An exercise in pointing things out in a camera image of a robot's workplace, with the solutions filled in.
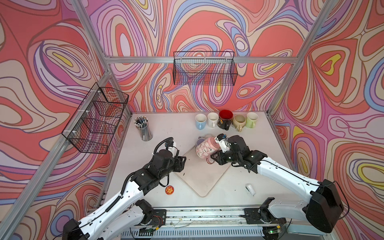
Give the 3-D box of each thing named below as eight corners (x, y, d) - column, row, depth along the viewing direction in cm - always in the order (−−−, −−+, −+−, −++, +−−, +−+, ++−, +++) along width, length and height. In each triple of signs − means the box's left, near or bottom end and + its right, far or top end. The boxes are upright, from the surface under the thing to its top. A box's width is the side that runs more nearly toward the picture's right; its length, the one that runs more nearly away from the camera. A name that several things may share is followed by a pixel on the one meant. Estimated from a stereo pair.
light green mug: (243, 129, 111) (246, 121, 104) (245, 119, 117) (249, 110, 110) (253, 132, 109) (257, 124, 102) (255, 122, 116) (259, 113, 108)
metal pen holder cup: (140, 142, 105) (131, 125, 91) (142, 132, 111) (135, 115, 96) (151, 141, 105) (145, 125, 91) (153, 132, 111) (147, 115, 96)
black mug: (218, 132, 107) (220, 124, 100) (216, 118, 117) (218, 109, 110) (232, 132, 107) (235, 124, 100) (229, 118, 117) (232, 109, 110)
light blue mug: (195, 134, 108) (195, 125, 101) (195, 122, 116) (195, 113, 108) (206, 134, 108) (207, 125, 101) (205, 122, 116) (206, 113, 108)
